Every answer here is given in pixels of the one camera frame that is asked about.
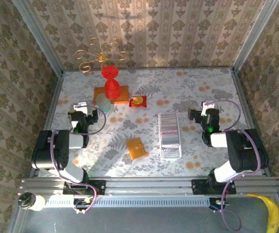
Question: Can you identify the yellow banana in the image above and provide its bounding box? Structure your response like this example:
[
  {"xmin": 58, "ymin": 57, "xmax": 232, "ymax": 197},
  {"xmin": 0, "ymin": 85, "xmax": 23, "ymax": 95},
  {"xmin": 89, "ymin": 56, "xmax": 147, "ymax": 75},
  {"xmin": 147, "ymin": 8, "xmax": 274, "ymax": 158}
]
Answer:
[{"xmin": 247, "ymin": 193, "xmax": 279, "ymax": 233}]

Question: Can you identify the orange wooden block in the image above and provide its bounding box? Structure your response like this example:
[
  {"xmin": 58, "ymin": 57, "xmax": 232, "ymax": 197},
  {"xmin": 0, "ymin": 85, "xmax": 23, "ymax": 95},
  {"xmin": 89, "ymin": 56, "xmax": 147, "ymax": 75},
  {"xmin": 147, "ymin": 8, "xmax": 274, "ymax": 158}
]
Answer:
[{"xmin": 93, "ymin": 85, "xmax": 130, "ymax": 105}]

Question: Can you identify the white slotted cable duct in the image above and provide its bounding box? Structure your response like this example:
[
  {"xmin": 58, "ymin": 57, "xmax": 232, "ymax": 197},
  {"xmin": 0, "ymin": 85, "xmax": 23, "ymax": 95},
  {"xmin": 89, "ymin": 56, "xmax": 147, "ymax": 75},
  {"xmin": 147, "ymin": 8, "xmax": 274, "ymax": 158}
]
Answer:
[{"xmin": 44, "ymin": 196, "xmax": 210, "ymax": 208}]

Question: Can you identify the white bottle black cap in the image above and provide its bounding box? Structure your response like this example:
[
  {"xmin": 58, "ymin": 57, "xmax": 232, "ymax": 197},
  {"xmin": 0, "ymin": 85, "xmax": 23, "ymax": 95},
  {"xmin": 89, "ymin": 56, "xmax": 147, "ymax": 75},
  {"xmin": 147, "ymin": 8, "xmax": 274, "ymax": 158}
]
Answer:
[{"xmin": 17, "ymin": 191, "xmax": 46, "ymax": 211}]

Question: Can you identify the aluminium side rail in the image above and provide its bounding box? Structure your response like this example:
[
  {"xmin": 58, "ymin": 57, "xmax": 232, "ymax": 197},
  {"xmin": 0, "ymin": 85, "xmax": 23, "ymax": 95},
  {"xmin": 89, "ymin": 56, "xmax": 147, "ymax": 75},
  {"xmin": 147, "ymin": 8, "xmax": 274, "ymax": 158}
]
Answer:
[
  {"xmin": 29, "ymin": 71, "xmax": 65, "ymax": 178},
  {"xmin": 231, "ymin": 67, "xmax": 273, "ymax": 177}
]

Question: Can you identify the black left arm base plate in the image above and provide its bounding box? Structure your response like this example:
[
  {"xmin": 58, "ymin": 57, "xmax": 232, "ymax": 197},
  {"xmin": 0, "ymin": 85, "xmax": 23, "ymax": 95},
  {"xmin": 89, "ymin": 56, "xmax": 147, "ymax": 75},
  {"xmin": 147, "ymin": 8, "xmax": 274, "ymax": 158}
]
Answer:
[{"xmin": 63, "ymin": 181, "xmax": 106, "ymax": 196}]

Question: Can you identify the orange leather card holder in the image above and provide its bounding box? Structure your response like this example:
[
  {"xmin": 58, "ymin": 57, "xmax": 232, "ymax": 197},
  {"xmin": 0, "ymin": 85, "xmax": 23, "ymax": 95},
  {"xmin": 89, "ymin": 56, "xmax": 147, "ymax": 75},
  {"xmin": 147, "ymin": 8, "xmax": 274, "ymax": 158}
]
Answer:
[{"xmin": 125, "ymin": 137, "xmax": 150, "ymax": 161}]

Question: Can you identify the aluminium corner post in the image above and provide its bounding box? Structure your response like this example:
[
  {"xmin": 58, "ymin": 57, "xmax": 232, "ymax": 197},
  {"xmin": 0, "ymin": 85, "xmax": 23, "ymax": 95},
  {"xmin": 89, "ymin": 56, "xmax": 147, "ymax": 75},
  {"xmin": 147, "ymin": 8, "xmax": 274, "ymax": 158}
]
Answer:
[
  {"xmin": 231, "ymin": 0, "xmax": 279, "ymax": 72},
  {"xmin": 11, "ymin": 0, "xmax": 65, "ymax": 77}
]

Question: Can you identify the red goblet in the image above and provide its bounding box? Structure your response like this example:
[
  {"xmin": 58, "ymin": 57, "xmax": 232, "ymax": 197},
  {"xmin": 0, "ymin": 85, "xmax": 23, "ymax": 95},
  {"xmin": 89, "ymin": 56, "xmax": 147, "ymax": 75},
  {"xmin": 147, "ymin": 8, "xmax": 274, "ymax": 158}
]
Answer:
[{"xmin": 101, "ymin": 65, "xmax": 121, "ymax": 100}]

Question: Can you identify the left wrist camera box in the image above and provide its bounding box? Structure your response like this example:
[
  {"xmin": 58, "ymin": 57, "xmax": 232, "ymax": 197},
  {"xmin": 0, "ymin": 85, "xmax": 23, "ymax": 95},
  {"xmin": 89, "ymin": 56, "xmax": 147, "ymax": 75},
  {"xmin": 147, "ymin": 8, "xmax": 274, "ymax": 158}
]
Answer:
[{"xmin": 73, "ymin": 102, "xmax": 88, "ymax": 114}]

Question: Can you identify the red square packet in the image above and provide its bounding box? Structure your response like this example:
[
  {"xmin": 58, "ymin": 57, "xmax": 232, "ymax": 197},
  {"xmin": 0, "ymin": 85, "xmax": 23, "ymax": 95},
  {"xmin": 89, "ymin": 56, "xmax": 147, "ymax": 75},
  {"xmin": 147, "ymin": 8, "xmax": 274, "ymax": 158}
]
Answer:
[{"xmin": 129, "ymin": 95, "xmax": 148, "ymax": 108}]

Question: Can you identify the clear plastic card rack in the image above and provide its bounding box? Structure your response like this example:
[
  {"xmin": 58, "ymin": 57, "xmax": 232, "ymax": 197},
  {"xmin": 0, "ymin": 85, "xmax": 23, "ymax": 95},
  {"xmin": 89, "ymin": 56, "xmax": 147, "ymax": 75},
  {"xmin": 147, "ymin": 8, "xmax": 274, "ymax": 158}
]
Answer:
[{"xmin": 157, "ymin": 112, "xmax": 183, "ymax": 160}]

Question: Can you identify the pale green cup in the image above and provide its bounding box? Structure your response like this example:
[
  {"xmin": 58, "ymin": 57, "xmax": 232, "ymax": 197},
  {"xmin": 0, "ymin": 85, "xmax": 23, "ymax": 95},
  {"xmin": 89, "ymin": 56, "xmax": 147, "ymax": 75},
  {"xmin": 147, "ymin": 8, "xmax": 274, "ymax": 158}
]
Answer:
[{"xmin": 95, "ymin": 94, "xmax": 112, "ymax": 113}]

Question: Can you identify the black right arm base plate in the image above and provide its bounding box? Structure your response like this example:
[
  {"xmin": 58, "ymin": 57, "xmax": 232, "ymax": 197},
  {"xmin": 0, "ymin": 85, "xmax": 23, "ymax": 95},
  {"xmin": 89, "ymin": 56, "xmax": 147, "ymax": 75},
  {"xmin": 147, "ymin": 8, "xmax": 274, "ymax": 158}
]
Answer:
[{"xmin": 192, "ymin": 179, "xmax": 237, "ymax": 195}]

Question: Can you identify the gold wire stand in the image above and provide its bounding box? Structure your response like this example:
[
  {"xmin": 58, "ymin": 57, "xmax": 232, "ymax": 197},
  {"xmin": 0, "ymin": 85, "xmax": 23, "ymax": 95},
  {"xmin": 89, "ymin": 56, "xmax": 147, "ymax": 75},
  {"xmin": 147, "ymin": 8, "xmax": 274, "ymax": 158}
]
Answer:
[{"xmin": 73, "ymin": 37, "xmax": 129, "ymax": 73}]

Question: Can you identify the aluminium frame rail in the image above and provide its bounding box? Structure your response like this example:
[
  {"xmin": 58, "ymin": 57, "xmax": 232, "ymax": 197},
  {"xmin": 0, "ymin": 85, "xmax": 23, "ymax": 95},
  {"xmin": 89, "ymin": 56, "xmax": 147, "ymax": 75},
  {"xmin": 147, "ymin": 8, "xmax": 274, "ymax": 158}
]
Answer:
[{"xmin": 20, "ymin": 176, "xmax": 279, "ymax": 199}]

